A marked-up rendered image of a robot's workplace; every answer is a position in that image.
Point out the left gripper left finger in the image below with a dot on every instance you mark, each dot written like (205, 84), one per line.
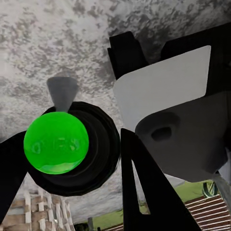
(12, 170)

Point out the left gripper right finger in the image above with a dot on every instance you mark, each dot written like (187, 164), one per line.
(167, 211)

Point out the insectifuge atomizer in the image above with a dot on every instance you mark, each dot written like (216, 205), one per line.
(74, 147)

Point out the garden chair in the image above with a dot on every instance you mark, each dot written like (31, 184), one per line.
(47, 212)

